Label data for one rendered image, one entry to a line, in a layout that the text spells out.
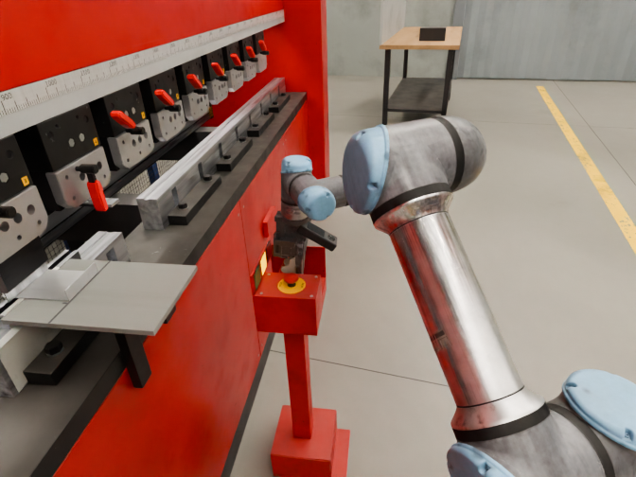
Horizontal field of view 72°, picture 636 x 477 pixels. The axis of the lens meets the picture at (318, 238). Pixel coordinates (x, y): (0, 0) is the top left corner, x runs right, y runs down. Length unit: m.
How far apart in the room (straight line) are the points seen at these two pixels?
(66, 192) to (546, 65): 7.58
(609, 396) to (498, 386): 0.15
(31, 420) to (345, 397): 1.27
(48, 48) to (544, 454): 0.95
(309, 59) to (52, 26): 1.97
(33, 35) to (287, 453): 1.31
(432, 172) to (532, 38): 7.39
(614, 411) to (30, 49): 0.99
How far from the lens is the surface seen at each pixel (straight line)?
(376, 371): 1.97
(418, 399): 1.90
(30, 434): 0.84
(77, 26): 1.01
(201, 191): 1.40
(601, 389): 0.67
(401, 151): 0.59
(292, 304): 1.10
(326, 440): 1.62
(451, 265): 0.57
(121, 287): 0.84
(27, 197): 0.86
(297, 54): 2.77
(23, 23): 0.90
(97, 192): 0.94
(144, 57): 1.21
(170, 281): 0.82
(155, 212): 1.26
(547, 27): 7.96
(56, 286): 0.90
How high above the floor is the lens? 1.45
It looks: 31 degrees down
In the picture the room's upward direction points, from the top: 2 degrees counter-clockwise
